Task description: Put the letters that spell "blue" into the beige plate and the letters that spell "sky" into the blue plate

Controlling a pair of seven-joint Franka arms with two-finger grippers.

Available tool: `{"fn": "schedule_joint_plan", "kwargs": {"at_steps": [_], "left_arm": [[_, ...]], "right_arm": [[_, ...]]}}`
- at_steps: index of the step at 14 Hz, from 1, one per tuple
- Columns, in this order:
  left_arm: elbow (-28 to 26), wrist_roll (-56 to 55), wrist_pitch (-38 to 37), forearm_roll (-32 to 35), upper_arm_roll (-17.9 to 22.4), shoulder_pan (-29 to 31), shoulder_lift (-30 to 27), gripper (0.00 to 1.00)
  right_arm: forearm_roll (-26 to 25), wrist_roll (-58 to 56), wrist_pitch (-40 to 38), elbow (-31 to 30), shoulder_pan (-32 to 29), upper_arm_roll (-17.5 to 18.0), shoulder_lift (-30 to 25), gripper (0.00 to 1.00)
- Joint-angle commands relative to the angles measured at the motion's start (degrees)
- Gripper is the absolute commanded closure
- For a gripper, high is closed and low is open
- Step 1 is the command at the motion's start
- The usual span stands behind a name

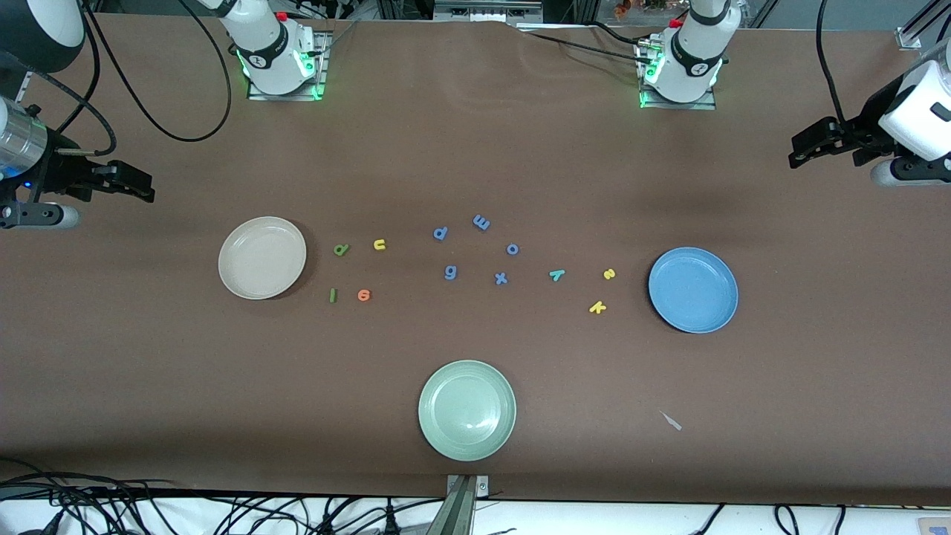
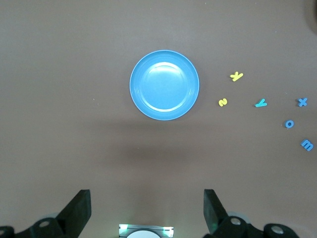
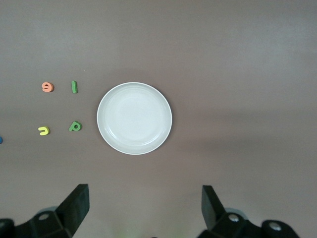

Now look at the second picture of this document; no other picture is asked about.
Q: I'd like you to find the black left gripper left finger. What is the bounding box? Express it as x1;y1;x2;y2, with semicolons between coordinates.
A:
0;189;92;238

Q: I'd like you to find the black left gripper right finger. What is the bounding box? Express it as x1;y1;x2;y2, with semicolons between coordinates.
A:
204;189;301;238

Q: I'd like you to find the blue foam letter m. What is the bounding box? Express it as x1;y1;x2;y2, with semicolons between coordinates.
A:
300;139;315;152

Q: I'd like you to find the blue round plate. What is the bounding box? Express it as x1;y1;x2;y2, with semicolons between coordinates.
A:
129;50;200;121

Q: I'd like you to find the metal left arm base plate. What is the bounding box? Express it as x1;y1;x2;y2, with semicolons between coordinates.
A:
118;224;174;238

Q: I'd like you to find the yellow foam letter k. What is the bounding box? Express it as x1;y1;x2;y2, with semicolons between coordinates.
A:
229;71;244;82

